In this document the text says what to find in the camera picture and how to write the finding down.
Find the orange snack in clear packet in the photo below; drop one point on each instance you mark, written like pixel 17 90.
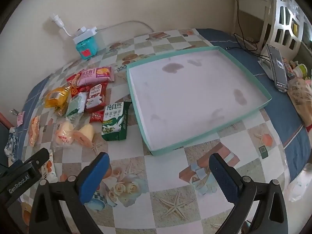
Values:
pixel 33 131

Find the dark green biscuit packet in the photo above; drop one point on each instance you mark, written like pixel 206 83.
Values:
pixel 114 121

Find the blue and white plastic bag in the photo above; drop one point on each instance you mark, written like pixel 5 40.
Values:
pixel 10 143

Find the small pink opened snack packet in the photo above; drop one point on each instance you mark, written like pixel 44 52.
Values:
pixel 20 119

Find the yellow-green cup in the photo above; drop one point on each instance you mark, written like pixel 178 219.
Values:
pixel 302 69

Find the dark red cow snack packet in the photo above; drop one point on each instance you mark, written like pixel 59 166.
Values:
pixel 96 97

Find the black smartphone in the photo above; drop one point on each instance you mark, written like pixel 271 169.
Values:
pixel 277 65

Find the large pink snack packet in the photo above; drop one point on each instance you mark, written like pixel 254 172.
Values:
pixel 97 76

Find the small teal box red label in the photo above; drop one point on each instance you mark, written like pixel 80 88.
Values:
pixel 86 50

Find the white phone stand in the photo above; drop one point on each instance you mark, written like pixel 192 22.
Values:
pixel 265 68

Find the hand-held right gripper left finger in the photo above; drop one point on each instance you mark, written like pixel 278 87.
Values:
pixel 95 178

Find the red patterned snack packet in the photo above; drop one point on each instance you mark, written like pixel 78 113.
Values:
pixel 73 81

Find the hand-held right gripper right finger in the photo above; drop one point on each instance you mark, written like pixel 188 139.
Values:
pixel 224 180

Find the teal shallow cardboard tray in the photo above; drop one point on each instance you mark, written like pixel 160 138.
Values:
pixel 190 97

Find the white gooseneck lamp socket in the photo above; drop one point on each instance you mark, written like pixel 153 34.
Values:
pixel 56 20

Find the small red snack packet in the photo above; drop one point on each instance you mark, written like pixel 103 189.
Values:
pixel 97 117

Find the green and white cracker packet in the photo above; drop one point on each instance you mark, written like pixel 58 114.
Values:
pixel 76 104

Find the yellow snack packet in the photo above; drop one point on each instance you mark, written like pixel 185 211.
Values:
pixel 57 97

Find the white packet with orange print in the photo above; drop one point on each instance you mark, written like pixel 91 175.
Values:
pixel 50 169

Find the white lattice shelf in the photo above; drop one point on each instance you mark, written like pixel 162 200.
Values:
pixel 280 26

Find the white power strip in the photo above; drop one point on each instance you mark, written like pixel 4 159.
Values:
pixel 84 37

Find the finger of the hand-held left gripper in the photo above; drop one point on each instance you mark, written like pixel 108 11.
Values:
pixel 39 157

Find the clear plastic bag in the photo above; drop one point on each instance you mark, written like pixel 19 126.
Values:
pixel 299 185

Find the dark cabinet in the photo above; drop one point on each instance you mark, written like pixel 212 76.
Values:
pixel 2 139

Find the bread in clear wrapper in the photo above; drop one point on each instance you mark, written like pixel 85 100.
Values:
pixel 64 134
pixel 85 134

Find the reddish wooden post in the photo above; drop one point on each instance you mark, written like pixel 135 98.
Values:
pixel 4 120

